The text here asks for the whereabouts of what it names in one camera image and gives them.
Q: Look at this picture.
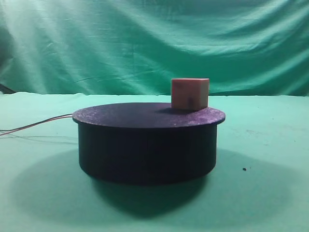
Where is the green backdrop cloth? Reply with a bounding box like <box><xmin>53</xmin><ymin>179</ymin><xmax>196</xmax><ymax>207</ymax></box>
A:
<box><xmin>0</xmin><ymin>0</ymin><xmax>309</xmax><ymax>96</ymax></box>

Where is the black wire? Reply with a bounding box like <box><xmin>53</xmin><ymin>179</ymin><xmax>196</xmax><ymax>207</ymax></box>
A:
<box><xmin>0</xmin><ymin>116</ymin><xmax>73</xmax><ymax>137</ymax></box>

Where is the pink cube block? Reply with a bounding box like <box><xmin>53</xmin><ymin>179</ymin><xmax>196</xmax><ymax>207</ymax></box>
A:
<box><xmin>171</xmin><ymin>78</ymin><xmax>210</xmax><ymax>111</ymax></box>

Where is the green table cloth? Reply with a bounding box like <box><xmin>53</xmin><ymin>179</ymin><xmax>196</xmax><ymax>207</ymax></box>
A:
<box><xmin>0</xmin><ymin>96</ymin><xmax>309</xmax><ymax>232</ymax></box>

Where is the red wire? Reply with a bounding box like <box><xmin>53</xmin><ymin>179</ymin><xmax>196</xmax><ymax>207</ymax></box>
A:
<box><xmin>0</xmin><ymin>114</ymin><xmax>73</xmax><ymax>132</ymax></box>

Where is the black round turntable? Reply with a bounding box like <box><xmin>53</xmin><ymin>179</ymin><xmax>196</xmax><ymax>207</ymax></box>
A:
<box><xmin>72</xmin><ymin>102</ymin><xmax>225</xmax><ymax>186</ymax></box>

